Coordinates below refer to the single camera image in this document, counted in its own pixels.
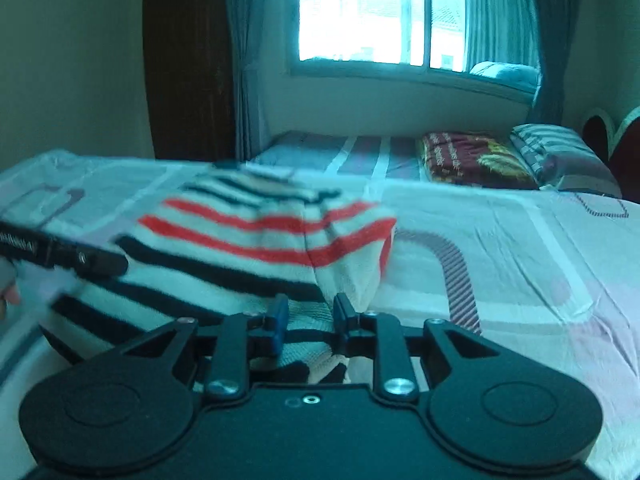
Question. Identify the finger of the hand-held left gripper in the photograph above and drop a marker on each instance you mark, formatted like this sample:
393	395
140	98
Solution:
92	260

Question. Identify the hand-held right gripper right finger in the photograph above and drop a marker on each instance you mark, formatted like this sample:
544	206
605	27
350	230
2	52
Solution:
345	330

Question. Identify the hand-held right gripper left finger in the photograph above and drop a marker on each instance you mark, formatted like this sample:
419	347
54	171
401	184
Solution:
278	327

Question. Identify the striped knit sweater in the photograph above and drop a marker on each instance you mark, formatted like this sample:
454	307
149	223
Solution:
225	240

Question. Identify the person's left hand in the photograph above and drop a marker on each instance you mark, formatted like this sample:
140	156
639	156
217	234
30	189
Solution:
7	290

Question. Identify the striped bed sheet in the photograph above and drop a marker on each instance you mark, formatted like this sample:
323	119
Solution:
340	155

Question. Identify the white patterned bed cover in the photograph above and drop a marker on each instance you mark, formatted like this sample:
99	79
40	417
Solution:
525	270

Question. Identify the red folded blanket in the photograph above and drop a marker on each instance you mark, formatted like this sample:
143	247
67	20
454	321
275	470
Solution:
470	160

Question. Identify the dark wooden wardrobe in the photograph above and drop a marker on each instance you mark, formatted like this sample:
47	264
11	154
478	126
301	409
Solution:
187	60

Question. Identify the striped pillow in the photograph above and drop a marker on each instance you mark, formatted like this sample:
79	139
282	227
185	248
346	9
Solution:
560	155

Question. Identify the grey bedding on windowsill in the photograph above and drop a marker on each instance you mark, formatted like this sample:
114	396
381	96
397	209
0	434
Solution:
505	76

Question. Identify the window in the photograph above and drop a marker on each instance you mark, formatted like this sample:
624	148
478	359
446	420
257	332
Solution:
375	10

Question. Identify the red and white headboard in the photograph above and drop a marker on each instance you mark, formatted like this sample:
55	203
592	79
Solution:
625	155

